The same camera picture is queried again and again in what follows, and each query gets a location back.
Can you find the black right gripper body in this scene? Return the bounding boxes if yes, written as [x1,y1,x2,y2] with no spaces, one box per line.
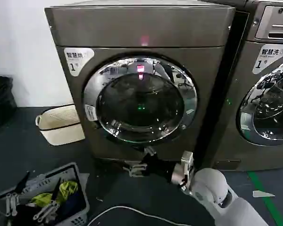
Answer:
[141,154,178,182]

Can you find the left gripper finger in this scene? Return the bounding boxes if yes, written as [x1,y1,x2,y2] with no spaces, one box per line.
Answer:
[34,177,61,222]
[5,171,30,217]

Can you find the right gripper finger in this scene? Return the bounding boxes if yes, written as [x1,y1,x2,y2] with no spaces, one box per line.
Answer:
[122,163,147,178]
[143,146,157,158]

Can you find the dark blue garment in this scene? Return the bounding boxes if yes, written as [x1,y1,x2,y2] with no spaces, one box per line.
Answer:
[20,188,86,225]

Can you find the yellow-green garment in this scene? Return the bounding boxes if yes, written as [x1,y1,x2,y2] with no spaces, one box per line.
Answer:
[30,180,79,208]

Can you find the grey slotted laundry basket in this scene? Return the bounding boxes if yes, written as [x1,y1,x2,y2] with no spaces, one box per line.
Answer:
[0,161,91,226]

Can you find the round glass dryer door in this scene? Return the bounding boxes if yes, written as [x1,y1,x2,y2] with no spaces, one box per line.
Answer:
[83,53,198,143]

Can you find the small white door label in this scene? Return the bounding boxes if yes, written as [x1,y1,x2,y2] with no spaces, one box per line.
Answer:
[84,104,100,122]

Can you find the cream plastic laundry basket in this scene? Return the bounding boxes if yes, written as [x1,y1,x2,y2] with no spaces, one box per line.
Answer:
[35,104,86,146]

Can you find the white paper scrap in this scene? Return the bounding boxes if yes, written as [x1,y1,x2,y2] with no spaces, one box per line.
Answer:
[252,190,275,198]

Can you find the green floor tape strip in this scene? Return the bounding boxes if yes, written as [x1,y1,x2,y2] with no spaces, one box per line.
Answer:
[247,171,283,226]

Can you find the grey washer with drawer panel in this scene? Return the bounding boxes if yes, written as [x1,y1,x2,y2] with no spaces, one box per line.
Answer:
[212,0,283,171]

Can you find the white number sticker on dryer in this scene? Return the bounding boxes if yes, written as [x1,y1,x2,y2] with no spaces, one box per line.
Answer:
[64,48,95,77]

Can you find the grey front-loading dryer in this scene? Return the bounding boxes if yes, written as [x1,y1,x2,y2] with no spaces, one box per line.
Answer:
[44,4,250,175]

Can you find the round chrome washer door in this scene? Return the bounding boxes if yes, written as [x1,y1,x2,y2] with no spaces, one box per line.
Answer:
[235,59,283,148]

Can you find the white number sticker on washer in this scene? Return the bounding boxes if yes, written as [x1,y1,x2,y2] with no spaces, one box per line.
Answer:
[252,44,283,75]

